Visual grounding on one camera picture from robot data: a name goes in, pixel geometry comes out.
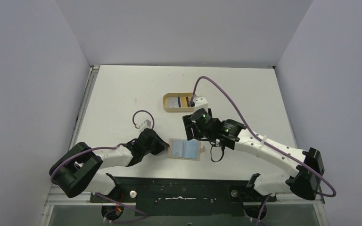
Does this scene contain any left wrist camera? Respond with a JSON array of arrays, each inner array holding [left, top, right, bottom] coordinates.
[[134, 120, 153, 132]]

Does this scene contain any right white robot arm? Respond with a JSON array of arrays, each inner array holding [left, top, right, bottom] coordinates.
[[182, 109, 324, 200]]

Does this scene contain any oval wooden tray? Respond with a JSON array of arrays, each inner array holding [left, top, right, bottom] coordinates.
[[163, 93, 194, 113]]

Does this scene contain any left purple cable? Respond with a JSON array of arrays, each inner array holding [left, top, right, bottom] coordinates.
[[49, 110, 156, 224]]

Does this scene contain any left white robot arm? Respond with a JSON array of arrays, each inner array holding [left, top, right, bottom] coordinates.
[[49, 129, 170, 198]]

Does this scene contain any yellow striped card in tray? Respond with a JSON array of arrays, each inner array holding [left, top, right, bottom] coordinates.
[[180, 97, 191, 108]]

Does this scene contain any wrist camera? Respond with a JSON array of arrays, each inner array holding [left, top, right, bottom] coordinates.
[[134, 120, 153, 132], [190, 96, 208, 112]]

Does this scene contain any beige leather card holder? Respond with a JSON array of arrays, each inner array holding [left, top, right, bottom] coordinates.
[[167, 138, 205, 161]]

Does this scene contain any aluminium frame rail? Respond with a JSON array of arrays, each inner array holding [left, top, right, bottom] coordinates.
[[39, 178, 329, 226]]

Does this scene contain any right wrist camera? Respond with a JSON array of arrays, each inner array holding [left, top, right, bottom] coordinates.
[[190, 96, 208, 112]]

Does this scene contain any black looped cable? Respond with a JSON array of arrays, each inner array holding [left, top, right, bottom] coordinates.
[[210, 145, 225, 163]]

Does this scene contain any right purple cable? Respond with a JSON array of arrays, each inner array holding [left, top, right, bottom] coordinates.
[[189, 76, 337, 226]]

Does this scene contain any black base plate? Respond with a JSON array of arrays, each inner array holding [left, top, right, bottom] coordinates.
[[58, 175, 277, 219]]

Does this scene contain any left side aluminium rail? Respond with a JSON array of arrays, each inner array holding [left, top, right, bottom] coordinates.
[[67, 65, 100, 151]]

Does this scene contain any white striped card in tray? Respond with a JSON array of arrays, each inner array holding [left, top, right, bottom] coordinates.
[[168, 97, 181, 108]]

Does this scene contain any purple cable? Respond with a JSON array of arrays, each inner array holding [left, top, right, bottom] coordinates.
[[49, 110, 156, 224], [189, 76, 337, 226]]

